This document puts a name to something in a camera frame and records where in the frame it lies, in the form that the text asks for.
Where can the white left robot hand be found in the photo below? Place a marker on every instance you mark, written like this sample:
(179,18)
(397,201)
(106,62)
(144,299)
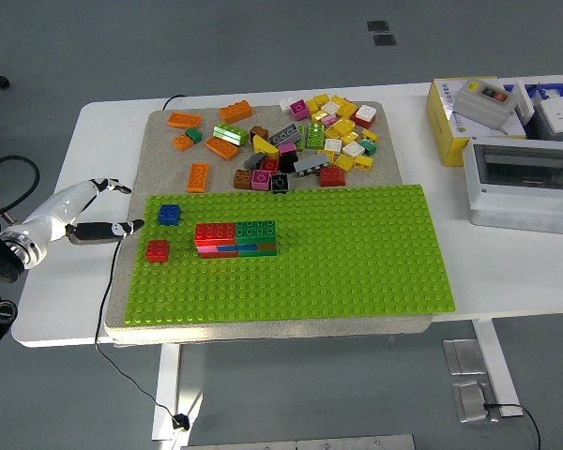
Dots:
(61,211)

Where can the red four-stud brick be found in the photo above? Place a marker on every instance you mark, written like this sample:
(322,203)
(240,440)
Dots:
(157,251)

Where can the blue four-stud brick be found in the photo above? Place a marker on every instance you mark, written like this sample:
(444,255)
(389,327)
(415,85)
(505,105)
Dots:
(170,214)

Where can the red eight-stud brick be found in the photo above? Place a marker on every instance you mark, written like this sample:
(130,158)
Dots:
(215,233)

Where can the dark green eight-stud brick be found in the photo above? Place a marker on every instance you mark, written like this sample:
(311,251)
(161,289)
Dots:
(255,231)

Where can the small orange brick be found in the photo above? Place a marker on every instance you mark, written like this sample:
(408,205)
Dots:
(182,142)

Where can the orange long brick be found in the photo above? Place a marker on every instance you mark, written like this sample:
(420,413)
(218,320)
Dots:
(198,177)
(236,112)
(184,120)
(222,148)

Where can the magenta four-stud brick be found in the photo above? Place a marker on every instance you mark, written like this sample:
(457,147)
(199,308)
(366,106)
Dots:
(299,109)
(207,250)
(261,179)

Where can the flat red brick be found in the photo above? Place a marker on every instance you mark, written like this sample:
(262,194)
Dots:
(219,255)

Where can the blue eight-stud brick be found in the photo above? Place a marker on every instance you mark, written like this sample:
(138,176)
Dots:
(237,248)

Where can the brown four-stud brick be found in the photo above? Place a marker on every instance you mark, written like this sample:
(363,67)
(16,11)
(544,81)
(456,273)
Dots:
(266,246)
(243,179)

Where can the lime green long brick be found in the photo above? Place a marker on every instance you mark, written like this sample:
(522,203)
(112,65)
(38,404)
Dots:
(231,134)

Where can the grey sloped brick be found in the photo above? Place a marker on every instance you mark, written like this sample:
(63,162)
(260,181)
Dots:
(254,161)

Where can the flat green brick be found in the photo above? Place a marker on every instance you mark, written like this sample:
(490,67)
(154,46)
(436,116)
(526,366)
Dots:
(258,253)

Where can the small brown brick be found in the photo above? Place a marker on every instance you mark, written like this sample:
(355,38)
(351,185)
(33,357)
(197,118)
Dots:
(259,132)

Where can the small red brick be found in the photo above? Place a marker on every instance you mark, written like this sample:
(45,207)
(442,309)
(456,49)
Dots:
(269,165)

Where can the yellow curved brick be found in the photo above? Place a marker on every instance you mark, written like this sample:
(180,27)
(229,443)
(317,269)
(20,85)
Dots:
(265,146)

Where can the black four-stud brick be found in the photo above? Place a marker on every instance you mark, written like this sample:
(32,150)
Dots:
(279,183)

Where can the small magenta brick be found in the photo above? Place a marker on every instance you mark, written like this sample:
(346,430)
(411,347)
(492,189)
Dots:
(287,148)

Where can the grey long brick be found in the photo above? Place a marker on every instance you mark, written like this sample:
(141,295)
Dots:
(311,164)
(285,136)

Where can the small white brick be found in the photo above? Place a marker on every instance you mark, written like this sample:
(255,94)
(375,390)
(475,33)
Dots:
(286,104)

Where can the small lime green brick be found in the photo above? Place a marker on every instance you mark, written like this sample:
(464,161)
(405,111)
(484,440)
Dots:
(301,140)

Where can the lime green eight-stud brick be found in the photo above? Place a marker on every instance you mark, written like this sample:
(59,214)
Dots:
(315,136)

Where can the red sloped brick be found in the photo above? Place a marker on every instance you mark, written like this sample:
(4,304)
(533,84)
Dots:
(332,176)

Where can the pink brick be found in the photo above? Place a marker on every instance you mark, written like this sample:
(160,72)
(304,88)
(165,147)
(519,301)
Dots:
(329,120)

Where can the red brick white top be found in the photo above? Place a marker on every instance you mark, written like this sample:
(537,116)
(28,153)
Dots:
(365,112)

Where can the white table leg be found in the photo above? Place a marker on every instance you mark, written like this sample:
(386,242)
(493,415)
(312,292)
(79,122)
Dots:
(495,365)
(166,384)

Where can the lime green studded baseplate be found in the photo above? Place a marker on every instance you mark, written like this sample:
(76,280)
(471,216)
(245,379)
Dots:
(333,258)

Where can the grey-brown mat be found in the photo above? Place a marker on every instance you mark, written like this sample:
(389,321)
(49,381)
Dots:
(384,173)

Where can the long metal floor plate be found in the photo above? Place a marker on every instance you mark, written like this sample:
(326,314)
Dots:
(300,443)

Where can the black floor cover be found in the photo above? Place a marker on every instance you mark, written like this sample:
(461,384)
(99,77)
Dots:
(384,40)
(378,25)

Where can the yellow cardboard box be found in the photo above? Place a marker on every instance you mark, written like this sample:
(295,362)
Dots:
(438,122)

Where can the white electrical distribution box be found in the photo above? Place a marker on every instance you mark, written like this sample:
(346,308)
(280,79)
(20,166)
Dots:
(521,206)

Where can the blue plastic bin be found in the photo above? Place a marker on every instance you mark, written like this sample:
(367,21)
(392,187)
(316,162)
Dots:
(556,88)

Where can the grey push-button switch box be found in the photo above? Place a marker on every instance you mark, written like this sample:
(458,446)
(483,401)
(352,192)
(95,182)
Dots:
(478,110)

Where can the white switch plate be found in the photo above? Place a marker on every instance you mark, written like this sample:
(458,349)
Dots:
(524,105)

